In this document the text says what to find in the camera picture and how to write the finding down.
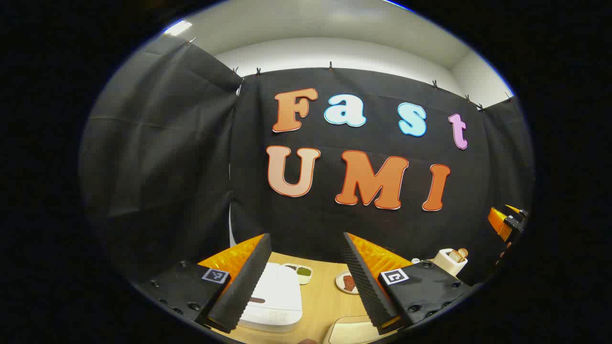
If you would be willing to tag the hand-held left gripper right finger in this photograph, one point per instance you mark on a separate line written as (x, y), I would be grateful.
(366, 286)

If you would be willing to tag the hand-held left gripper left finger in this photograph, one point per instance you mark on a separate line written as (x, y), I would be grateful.
(244, 286)

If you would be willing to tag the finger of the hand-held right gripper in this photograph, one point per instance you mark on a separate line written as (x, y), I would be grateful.
(517, 211)
(499, 222)

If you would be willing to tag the white rice cooker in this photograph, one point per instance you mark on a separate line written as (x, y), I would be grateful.
(279, 296)

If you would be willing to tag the brown meat piece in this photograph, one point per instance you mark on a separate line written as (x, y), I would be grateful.
(349, 283)

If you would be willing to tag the round white plate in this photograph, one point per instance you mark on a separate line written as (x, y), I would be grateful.
(340, 283)

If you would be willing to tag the clear plastic container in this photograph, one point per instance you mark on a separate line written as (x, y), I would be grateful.
(349, 329)

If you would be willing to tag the bread slice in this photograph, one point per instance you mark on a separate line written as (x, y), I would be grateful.
(463, 252)
(455, 256)

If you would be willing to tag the divided white seasoning dish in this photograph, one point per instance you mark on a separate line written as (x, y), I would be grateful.
(304, 272)

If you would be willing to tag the white toaster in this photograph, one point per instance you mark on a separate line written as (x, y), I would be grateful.
(447, 265)

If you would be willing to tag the row of backdrop clips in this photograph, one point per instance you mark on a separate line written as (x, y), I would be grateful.
(330, 65)

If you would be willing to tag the ceiling light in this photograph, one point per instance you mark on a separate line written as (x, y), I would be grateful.
(177, 27)

